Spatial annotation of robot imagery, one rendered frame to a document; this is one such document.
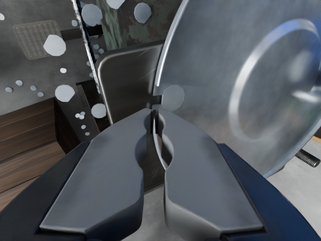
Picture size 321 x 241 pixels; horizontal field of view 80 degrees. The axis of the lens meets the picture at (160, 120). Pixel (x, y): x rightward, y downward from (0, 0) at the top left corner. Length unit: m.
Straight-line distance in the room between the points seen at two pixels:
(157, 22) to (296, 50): 0.16
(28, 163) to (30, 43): 0.36
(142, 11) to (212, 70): 0.14
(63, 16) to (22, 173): 0.57
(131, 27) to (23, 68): 0.71
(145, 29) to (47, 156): 0.52
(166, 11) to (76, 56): 0.68
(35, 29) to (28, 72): 0.25
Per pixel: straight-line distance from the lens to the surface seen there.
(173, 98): 0.15
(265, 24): 0.20
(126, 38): 0.27
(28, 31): 0.75
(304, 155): 0.42
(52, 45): 0.26
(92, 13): 0.26
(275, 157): 0.33
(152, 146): 0.17
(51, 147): 0.68
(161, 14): 0.29
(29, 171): 0.73
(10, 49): 0.93
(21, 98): 0.98
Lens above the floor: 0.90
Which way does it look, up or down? 50 degrees down
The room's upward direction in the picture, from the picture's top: 137 degrees clockwise
